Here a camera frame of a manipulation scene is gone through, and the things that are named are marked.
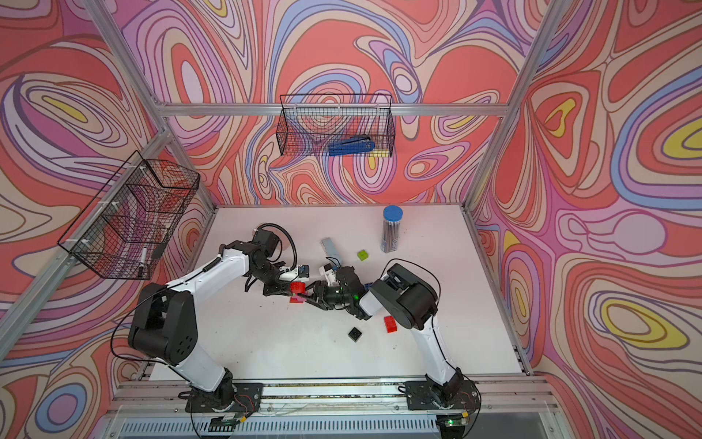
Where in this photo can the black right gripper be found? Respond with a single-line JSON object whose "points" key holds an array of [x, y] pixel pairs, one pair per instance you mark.
{"points": [[323, 303]]}

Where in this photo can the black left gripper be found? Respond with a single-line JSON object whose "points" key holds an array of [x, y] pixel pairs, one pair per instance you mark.
{"points": [[279, 289]]}

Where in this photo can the red curved lego brick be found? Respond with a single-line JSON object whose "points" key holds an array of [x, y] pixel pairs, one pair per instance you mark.
{"points": [[297, 287]]}

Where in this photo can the black lego brick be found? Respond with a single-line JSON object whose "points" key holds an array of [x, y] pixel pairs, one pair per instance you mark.
{"points": [[355, 334]]}

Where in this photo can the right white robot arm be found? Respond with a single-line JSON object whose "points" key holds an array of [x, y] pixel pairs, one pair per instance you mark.
{"points": [[412, 303]]}

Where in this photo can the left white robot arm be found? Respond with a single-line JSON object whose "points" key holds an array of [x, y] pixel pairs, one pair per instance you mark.
{"points": [[164, 326]]}

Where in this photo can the blue and cream stapler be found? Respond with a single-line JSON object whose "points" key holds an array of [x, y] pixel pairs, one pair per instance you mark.
{"points": [[331, 252]]}

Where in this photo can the blue lid pencil tube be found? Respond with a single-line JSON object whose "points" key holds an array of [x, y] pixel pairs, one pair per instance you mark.
{"points": [[392, 216]]}

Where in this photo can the marker pen in basket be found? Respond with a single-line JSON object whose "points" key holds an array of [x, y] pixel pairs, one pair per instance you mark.
{"points": [[141, 269]]}

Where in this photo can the yellow item in basket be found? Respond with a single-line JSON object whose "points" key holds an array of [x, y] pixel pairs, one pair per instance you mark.
{"points": [[379, 154]]}

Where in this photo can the blue stapler in basket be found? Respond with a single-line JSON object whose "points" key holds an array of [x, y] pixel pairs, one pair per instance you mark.
{"points": [[355, 145]]}

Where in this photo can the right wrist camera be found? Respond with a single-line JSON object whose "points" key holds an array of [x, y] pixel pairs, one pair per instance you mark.
{"points": [[329, 274]]}

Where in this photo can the left wire basket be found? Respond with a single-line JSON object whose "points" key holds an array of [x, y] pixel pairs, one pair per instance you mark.
{"points": [[146, 199]]}

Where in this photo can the wire basket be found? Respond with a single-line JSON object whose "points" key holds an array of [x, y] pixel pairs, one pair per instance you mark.
{"points": [[146, 199], [309, 122]]}

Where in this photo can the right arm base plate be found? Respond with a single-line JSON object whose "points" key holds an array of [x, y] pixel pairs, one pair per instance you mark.
{"points": [[423, 395]]}

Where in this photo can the back wire basket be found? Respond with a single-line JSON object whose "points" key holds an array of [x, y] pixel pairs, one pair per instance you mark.
{"points": [[309, 122]]}

